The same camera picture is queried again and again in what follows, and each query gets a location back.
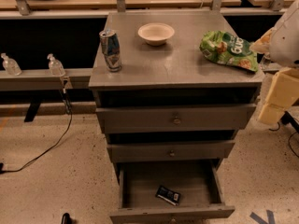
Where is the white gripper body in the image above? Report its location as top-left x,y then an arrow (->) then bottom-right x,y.
258,68 -> 299,125

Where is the dark blue rxbar wrapper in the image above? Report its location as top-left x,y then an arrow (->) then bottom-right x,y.
155,186 -> 181,205

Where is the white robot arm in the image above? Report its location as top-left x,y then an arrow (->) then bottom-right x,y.
250,0 -> 299,125

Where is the grey top drawer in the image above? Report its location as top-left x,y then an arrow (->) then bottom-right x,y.
96,104 -> 256,134

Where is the grey wooden drawer cabinet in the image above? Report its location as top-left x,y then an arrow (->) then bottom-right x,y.
88,10 -> 265,224

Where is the grey middle drawer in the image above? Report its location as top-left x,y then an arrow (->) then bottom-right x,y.
107,140 -> 235,163

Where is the grey open bottom drawer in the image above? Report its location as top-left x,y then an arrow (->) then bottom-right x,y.
110,161 -> 235,224

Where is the green chip bag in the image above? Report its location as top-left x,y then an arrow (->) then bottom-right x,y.
199,31 -> 259,73

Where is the white paper bowl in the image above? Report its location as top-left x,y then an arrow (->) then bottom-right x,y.
138,23 -> 175,46

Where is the crushed blue silver can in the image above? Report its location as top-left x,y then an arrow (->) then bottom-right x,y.
99,29 -> 121,72

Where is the black object at floor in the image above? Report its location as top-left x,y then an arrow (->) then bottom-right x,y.
61,213 -> 72,224

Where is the left clear sanitizer bottle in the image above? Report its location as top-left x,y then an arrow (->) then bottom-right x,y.
1,53 -> 21,76

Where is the black cable and plug right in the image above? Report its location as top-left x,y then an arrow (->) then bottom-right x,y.
268,110 -> 299,159

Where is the black floor cable left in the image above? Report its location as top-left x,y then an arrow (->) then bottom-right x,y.
0,87 -> 74,175

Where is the grey metal shelf rail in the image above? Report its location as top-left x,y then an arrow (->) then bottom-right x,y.
0,68 -> 92,91

